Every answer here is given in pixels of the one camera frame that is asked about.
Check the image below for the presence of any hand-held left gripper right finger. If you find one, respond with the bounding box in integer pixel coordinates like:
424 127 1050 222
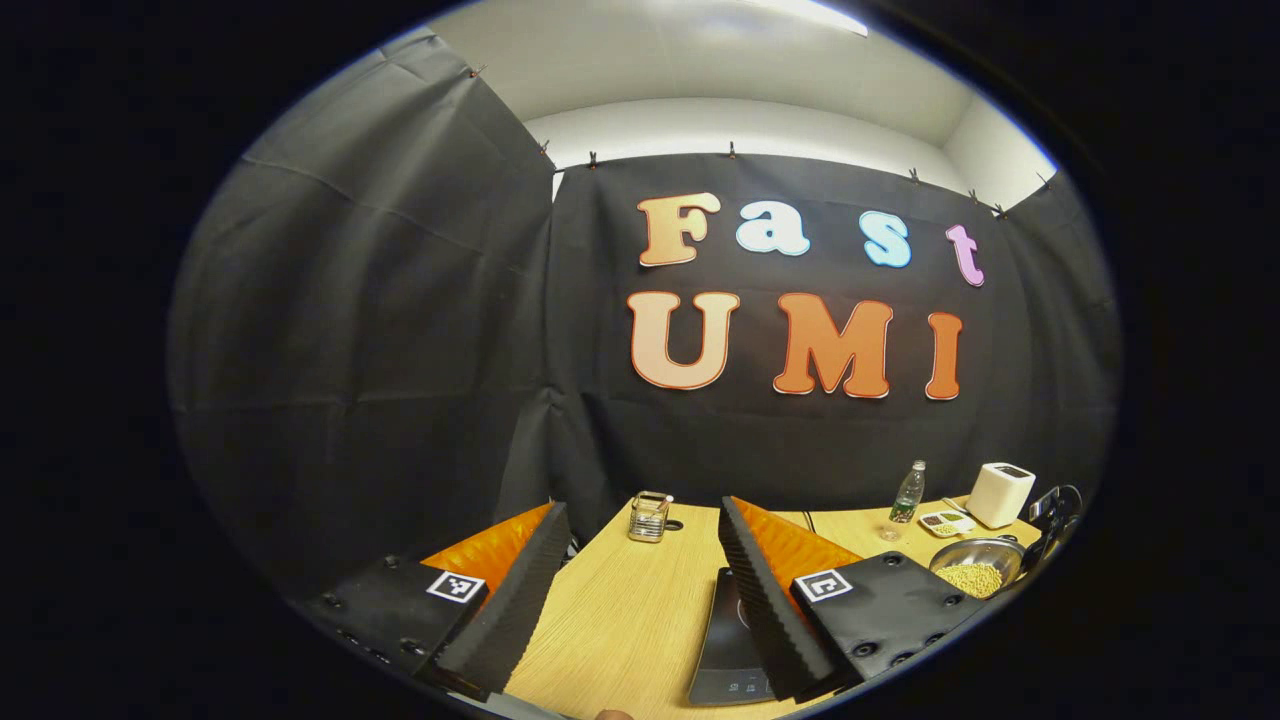
718 496 1001 703

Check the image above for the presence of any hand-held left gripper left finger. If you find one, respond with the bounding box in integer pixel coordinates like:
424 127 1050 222
300 502 571 703

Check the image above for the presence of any black induction cooktop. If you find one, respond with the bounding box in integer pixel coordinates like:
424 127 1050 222
688 567 776 707

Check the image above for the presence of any steel pot with black handle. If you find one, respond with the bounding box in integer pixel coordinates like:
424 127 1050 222
929 537 1027 601

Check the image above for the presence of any white toaster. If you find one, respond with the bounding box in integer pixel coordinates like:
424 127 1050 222
965 462 1037 530

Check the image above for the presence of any pile of yellow soybeans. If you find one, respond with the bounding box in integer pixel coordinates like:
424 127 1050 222
937 562 1003 599

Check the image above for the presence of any clear plastic water bottle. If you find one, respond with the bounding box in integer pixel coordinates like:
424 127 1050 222
880 460 928 543

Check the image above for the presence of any black backdrop cloth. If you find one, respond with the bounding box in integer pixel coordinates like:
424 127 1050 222
168 28 1123 601

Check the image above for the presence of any metal wire utensil holder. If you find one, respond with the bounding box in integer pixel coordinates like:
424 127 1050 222
627 491 673 544

